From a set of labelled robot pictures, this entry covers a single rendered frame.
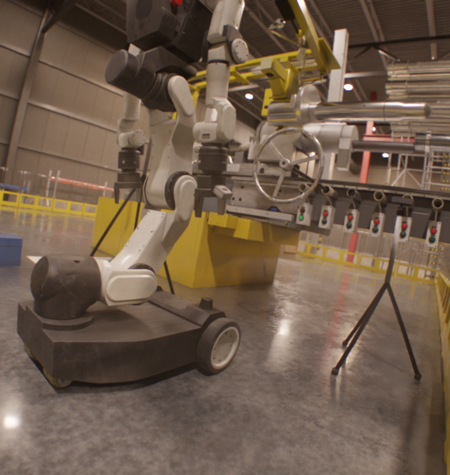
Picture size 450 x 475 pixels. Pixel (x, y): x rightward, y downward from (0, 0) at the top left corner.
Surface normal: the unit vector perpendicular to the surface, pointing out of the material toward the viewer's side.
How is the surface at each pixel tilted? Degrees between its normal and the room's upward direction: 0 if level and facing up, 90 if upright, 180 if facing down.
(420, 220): 90
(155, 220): 60
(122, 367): 90
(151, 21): 105
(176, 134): 115
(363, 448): 0
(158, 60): 90
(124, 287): 90
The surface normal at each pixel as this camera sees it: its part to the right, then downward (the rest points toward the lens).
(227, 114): 0.78, 0.18
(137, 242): -0.43, -0.54
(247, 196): -0.62, -0.07
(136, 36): -0.62, 0.20
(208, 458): 0.18, -0.98
